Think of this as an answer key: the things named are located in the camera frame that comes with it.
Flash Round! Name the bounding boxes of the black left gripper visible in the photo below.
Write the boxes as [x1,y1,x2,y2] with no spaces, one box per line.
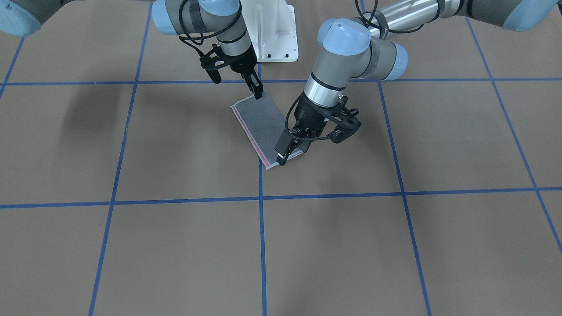
[275,93,361,166]

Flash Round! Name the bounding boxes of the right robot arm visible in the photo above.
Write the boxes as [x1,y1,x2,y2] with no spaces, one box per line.
[0,0,264,99]

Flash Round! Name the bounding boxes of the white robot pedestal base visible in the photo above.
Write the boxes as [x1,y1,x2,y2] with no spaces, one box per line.
[241,0,299,63]

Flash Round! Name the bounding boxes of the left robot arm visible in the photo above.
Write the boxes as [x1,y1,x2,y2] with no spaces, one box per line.
[275,0,561,165]

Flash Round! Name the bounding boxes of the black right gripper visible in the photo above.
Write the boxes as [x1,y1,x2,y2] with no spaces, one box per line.
[200,44,264,100]

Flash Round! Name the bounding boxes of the pink and grey towel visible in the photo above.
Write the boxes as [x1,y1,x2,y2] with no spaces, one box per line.
[231,92,285,170]

